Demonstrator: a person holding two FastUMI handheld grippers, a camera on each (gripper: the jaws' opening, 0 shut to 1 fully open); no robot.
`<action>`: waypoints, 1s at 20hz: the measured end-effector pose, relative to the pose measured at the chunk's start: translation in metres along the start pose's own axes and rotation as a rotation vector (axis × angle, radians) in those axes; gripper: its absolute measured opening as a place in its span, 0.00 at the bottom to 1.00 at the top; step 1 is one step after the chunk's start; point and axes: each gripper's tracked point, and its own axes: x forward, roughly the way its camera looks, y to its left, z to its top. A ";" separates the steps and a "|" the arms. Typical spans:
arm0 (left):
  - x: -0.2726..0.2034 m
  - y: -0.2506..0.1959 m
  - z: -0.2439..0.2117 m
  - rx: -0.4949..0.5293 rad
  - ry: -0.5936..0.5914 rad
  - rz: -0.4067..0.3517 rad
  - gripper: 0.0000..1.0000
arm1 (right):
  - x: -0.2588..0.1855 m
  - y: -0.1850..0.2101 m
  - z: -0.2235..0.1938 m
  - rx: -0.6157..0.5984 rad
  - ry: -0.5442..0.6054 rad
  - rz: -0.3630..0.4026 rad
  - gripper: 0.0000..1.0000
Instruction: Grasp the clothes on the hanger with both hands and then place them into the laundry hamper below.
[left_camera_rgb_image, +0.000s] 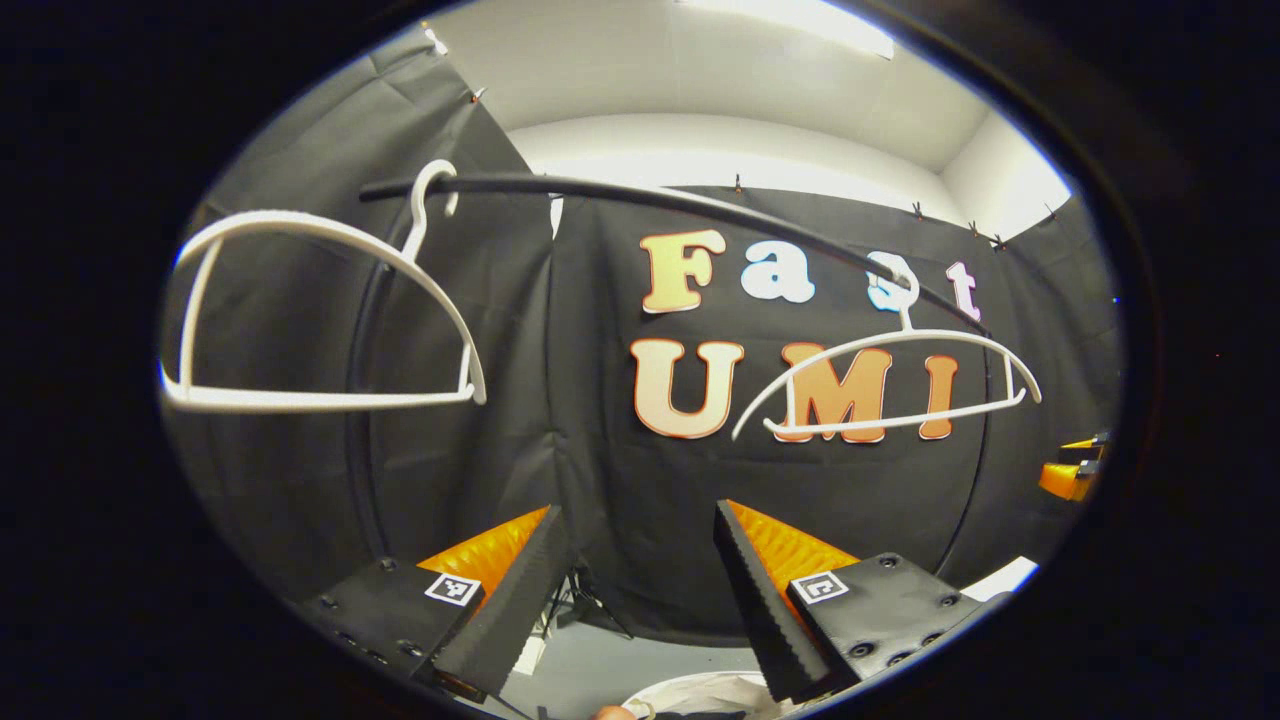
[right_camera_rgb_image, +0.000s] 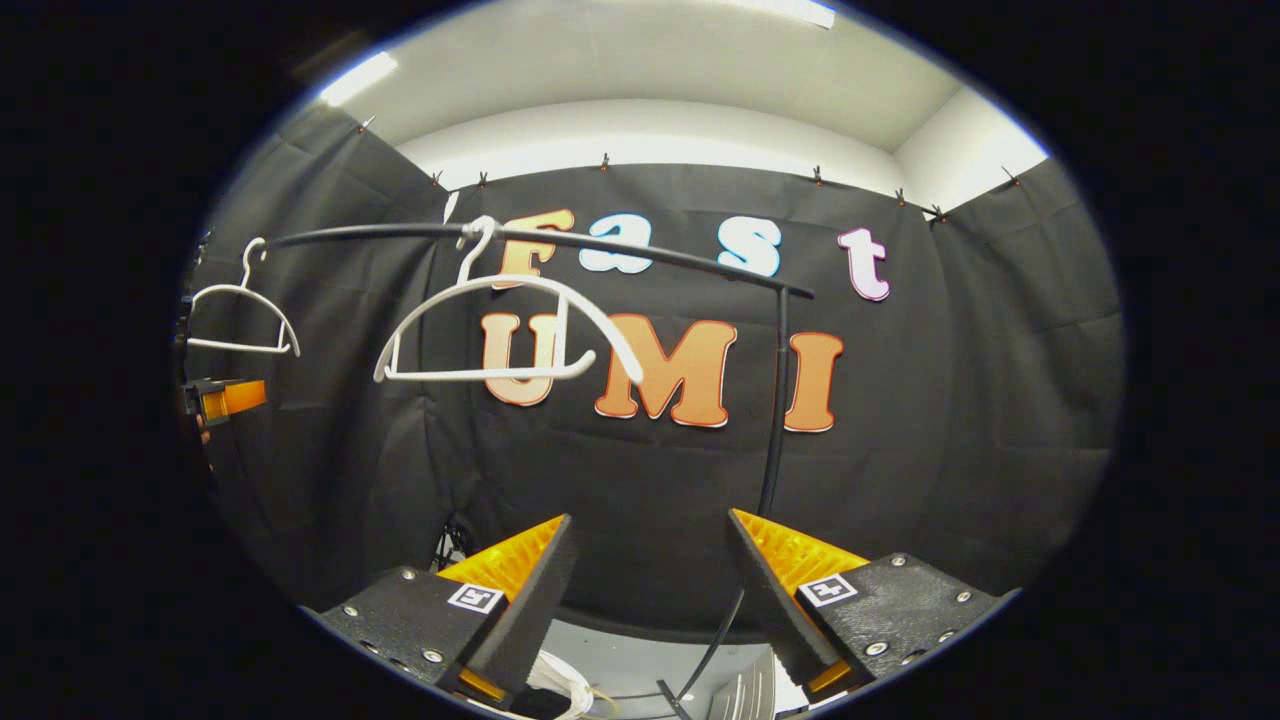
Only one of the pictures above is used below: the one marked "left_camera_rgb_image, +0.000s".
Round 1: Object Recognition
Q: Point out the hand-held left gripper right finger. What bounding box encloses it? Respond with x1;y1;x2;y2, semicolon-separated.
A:
713;500;986;704

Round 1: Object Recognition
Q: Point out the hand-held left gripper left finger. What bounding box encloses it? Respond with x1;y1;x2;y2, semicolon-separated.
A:
295;505;579;701

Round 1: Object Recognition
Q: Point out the white laundry hamper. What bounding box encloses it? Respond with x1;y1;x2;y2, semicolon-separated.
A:
622;672;796;720

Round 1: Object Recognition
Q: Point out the empty white clothes hanger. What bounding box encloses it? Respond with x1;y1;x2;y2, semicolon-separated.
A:
158;160;489;416

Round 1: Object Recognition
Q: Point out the black clothes rack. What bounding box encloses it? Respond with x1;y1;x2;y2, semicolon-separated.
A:
345;172;1001;591

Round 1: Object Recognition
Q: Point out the black folding stand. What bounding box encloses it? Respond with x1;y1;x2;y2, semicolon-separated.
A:
545;568;636;641

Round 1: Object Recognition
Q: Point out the black backdrop cloth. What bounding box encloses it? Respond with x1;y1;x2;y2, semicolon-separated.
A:
160;45;1121;646

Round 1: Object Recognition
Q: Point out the row of small backdrop clips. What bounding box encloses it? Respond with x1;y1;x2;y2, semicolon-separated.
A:
470;88;1057;251

